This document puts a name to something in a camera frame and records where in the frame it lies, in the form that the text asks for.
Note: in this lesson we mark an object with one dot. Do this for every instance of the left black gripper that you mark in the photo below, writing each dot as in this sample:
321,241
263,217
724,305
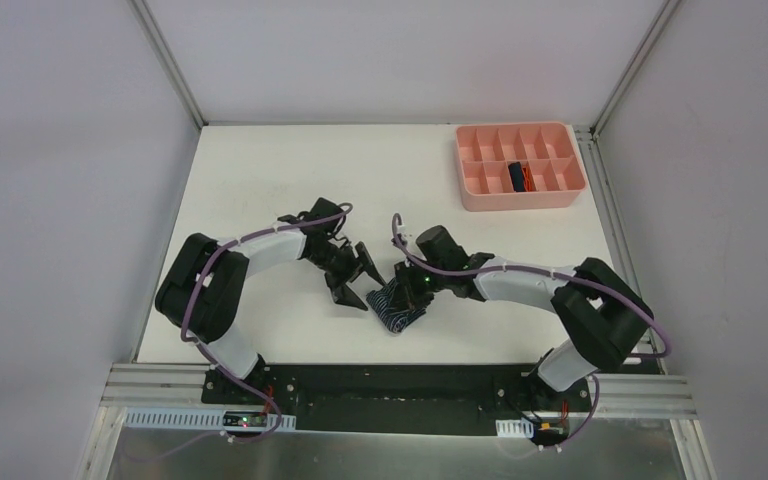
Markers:
343,266

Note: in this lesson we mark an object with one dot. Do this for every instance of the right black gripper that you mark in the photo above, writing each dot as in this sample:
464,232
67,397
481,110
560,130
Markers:
408,288

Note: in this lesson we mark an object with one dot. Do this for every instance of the striped blue underwear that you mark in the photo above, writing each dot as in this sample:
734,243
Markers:
398,304

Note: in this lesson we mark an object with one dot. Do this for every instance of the navy orange underwear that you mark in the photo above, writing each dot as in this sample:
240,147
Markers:
519,177

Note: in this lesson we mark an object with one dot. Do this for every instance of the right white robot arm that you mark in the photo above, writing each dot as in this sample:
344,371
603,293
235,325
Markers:
602,316

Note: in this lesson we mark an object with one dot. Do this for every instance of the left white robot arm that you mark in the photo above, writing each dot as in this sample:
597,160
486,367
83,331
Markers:
201,292

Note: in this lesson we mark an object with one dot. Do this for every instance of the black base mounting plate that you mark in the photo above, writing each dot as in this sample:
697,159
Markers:
459,400

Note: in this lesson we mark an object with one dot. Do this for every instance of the pink divided organizer tray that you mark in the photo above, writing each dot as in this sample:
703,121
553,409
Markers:
483,152

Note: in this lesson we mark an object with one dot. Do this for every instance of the right white cable duct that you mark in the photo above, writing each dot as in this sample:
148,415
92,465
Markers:
514,428

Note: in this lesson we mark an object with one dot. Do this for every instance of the white cable duct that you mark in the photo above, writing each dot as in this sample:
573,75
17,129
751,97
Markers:
514,428
236,421

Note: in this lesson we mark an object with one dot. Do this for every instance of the aluminium frame rail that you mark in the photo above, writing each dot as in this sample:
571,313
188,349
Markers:
622,396

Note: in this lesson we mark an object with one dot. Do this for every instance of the left white cable duct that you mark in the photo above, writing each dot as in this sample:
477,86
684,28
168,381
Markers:
236,421

